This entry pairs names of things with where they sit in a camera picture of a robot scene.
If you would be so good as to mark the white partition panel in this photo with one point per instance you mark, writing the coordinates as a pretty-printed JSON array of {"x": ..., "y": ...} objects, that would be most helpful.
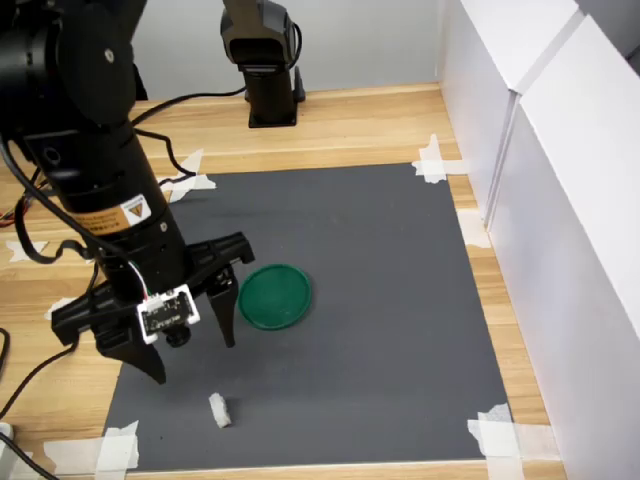
[
  {"x": 575, "y": 225},
  {"x": 480, "y": 75}
]

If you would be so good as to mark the white tape piece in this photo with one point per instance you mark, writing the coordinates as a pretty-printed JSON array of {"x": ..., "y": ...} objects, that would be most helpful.
[
  {"x": 472, "y": 230},
  {"x": 192, "y": 177},
  {"x": 432, "y": 165},
  {"x": 115, "y": 447},
  {"x": 500, "y": 440},
  {"x": 60, "y": 306},
  {"x": 22, "y": 250}
]

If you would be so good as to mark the small white bracket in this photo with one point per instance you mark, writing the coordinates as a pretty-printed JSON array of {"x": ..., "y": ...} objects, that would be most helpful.
[{"x": 6, "y": 432}]

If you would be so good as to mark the small white plastic terminal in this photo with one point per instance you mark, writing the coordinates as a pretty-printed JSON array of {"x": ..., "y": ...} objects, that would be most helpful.
[{"x": 220, "y": 412}]

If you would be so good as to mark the small white camera box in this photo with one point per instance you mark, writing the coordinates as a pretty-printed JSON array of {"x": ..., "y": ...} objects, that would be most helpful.
[{"x": 167, "y": 310}]

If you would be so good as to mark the round green lid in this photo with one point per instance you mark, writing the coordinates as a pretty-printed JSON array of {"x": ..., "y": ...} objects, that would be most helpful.
[{"x": 275, "y": 297}]

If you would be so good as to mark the dark grey mat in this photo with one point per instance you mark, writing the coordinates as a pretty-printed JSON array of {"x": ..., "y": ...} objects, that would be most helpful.
[{"x": 350, "y": 350}]

